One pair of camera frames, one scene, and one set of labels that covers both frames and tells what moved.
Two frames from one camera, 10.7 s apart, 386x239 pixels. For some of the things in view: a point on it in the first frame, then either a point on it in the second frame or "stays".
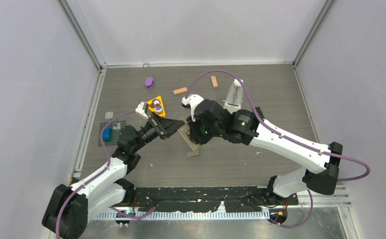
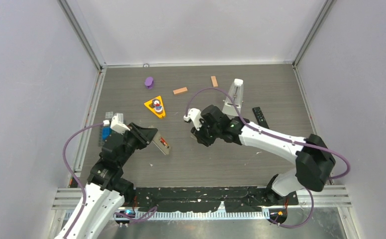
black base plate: x=208 y=199 stays
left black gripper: x=165 y=127 to x=144 y=135
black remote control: x=259 y=112 stays
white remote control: x=184 y=132 to x=156 y=140
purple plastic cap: x=149 y=82 stays
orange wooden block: x=180 y=90 stays
